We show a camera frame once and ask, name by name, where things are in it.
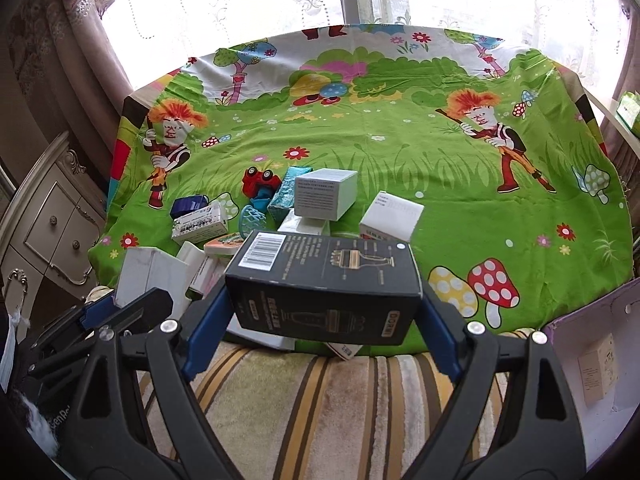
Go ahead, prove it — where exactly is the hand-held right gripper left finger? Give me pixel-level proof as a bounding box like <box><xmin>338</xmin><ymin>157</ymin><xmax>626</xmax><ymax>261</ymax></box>
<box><xmin>60</xmin><ymin>274</ymin><xmax>236</xmax><ymax>480</ymax></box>

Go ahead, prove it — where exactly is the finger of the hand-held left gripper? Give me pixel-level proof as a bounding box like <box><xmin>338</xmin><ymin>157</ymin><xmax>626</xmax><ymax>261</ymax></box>
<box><xmin>80</xmin><ymin>287</ymin><xmax>175</xmax><ymax>336</ymax></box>
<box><xmin>27</xmin><ymin>322</ymin><xmax>103</xmax><ymax>386</ymax></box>

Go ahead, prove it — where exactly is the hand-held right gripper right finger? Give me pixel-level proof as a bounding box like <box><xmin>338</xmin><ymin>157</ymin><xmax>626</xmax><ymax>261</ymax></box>
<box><xmin>420</xmin><ymin>282</ymin><xmax>587</xmax><ymax>480</ymax></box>

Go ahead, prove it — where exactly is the white medicine box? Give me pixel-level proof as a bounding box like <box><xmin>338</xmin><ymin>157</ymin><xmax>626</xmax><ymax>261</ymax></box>
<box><xmin>171</xmin><ymin>204</ymin><xmax>232</xmax><ymax>246</ymax></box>

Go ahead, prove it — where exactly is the black cardboard box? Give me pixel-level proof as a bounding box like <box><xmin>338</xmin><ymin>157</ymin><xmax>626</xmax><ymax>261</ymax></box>
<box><xmin>224</xmin><ymin>230</ymin><xmax>425</xmax><ymax>347</ymax></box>

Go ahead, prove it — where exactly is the white storage bin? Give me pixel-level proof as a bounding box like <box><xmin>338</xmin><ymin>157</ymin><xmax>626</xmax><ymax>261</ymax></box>
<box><xmin>542</xmin><ymin>277</ymin><xmax>640</xmax><ymax>471</ymax></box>

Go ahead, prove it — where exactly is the large white box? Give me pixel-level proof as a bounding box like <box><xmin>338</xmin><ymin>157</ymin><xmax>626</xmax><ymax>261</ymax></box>
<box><xmin>114</xmin><ymin>246</ymin><xmax>190</xmax><ymax>311</ymax></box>

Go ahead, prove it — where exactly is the white and pink box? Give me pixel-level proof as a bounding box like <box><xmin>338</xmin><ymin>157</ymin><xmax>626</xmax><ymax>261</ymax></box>
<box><xmin>186</xmin><ymin>255</ymin><xmax>223</xmax><ymax>301</ymax></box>

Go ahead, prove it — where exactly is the small white box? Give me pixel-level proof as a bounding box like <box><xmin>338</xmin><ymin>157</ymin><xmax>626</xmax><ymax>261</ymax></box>
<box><xmin>175</xmin><ymin>241</ymin><xmax>213</xmax><ymax>281</ymax></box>

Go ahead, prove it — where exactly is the orange and white box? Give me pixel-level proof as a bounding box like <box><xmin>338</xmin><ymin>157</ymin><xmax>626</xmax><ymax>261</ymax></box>
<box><xmin>203</xmin><ymin>234</ymin><xmax>246</xmax><ymax>257</ymax></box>

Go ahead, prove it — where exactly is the dark blue small box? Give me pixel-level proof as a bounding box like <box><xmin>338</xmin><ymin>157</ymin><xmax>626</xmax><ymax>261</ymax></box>
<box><xmin>170</xmin><ymin>194</ymin><xmax>210</xmax><ymax>221</ymax></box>

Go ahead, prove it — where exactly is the teal mesh holder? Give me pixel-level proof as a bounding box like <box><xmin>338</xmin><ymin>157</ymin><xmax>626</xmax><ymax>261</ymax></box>
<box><xmin>235</xmin><ymin>203</ymin><xmax>271</xmax><ymax>238</ymax></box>

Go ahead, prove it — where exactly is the white box with red print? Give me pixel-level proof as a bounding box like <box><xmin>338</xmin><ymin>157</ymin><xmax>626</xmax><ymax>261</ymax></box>
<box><xmin>359</xmin><ymin>190</ymin><xmax>425</xmax><ymax>242</ymax></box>

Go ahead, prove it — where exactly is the carved cream cabinet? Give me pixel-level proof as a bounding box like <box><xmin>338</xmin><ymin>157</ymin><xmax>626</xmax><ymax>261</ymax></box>
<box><xmin>0</xmin><ymin>130</ymin><xmax>108</xmax><ymax>301</ymax></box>

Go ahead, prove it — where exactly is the flat white box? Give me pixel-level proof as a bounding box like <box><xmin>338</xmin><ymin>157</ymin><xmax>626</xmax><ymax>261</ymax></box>
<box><xmin>277</xmin><ymin>209</ymin><xmax>332</xmax><ymax>237</ymax></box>

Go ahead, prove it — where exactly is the teal tissue packet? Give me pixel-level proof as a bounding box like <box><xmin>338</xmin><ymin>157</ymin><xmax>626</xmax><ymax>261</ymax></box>
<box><xmin>266</xmin><ymin>166</ymin><xmax>313</xmax><ymax>222</ymax></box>

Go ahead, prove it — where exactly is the small cream box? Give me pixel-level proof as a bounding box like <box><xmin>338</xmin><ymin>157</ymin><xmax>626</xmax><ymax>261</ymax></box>
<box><xmin>577</xmin><ymin>334</ymin><xmax>620</xmax><ymax>403</ymax></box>

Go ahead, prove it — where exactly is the red toy car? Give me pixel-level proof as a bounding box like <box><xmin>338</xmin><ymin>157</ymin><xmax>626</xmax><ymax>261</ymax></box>
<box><xmin>242</xmin><ymin>165</ymin><xmax>282</xmax><ymax>198</ymax></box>

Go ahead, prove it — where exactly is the green cartoon printed blanket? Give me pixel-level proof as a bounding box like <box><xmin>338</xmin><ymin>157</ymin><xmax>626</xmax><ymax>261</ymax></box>
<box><xmin>87</xmin><ymin>24</ymin><xmax>638</xmax><ymax>356</ymax></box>

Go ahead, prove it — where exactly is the grey white box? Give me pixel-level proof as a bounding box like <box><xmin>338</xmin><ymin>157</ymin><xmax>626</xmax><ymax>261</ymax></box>
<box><xmin>293</xmin><ymin>167</ymin><xmax>359</xmax><ymax>222</ymax></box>

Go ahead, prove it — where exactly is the white side table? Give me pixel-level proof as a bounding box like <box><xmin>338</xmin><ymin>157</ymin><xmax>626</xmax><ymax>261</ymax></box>
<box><xmin>575</xmin><ymin>77</ymin><xmax>640</xmax><ymax>161</ymax></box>

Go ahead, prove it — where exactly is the green packet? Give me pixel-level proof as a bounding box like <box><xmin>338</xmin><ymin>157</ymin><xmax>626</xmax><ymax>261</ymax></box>
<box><xmin>616</xmin><ymin>91</ymin><xmax>640</xmax><ymax>138</ymax></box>

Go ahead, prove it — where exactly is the pink patterned curtain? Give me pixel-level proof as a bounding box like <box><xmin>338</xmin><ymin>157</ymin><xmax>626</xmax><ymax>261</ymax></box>
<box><xmin>10</xmin><ymin>0</ymin><xmax>141</xmax><ymax>161</ymax></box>

